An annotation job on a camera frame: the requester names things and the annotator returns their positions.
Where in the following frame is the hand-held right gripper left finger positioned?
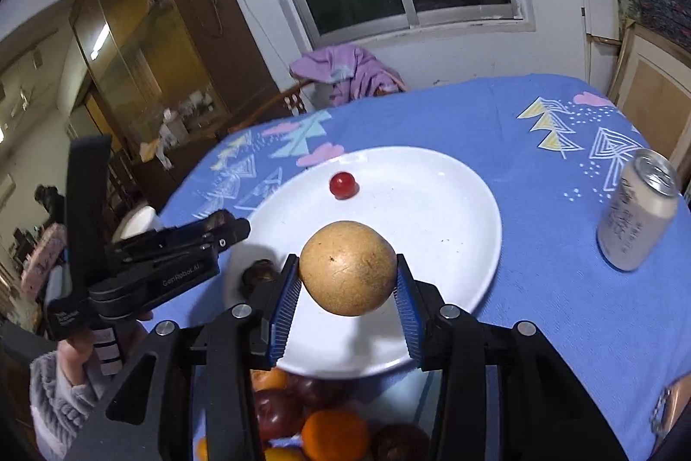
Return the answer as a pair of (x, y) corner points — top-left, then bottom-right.
(67, 253), (301, 461)

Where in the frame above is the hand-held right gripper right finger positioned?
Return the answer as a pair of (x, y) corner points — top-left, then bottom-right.
(393, 253), (613, 461)

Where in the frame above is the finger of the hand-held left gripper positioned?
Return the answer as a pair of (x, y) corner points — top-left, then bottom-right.
(112, 218), (252, 271)
(115, 209), (237, 255)

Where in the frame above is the dark wrinkled fruit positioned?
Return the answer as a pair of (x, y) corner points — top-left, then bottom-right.
(240, 258), (282, 297)
(370, 423), (433, 461)

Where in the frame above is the round brown fruit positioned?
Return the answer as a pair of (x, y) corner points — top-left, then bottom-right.
(298, 220), (397, 317)

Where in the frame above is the white oval plate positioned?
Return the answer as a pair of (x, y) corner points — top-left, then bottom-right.
(224, 146), (503, 380)

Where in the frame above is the red cherry tomato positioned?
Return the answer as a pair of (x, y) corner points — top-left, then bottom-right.
(329, 172), (357, 200)

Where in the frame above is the small orange fruit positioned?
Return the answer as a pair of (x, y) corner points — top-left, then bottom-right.
(263, 446), (308, 461)

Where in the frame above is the grey sleeved left forearm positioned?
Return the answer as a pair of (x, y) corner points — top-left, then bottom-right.
(29, 350), (109, 456)

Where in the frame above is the person's left hand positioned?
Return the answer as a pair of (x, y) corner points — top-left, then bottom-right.
(57, 310), (157, 386)

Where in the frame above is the white floral cup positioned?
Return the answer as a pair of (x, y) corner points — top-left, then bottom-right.
(119, 204), (163, 240)

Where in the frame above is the pink patterned cloth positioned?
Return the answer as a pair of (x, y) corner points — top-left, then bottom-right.
(20, 223), (68, 294)

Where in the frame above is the dark red plum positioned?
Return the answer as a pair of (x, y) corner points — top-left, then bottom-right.
(286, 373), (352, 410)
(254, 388), (306, 443)

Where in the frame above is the blue patterned tablecloth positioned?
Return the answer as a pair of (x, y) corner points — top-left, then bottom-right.
(156, 73), (691, 461)

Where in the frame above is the wooden chair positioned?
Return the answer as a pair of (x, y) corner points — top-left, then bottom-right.
(227, 80), (319, 135)

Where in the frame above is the wooden glass cabinet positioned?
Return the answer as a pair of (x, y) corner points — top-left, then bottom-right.
(70, 0), (282, 208)

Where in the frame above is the purple garment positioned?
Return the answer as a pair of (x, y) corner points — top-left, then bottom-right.
(290, 44), (407, 108)

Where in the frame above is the white drink can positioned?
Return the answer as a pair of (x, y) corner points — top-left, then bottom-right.
(596, 149), (680, 273)

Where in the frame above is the beige purse with clasp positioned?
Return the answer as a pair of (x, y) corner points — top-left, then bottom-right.
(650, 382), (688, 440)

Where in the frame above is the wooden door panel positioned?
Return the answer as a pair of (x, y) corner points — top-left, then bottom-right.
(607, 29), (691, 165)

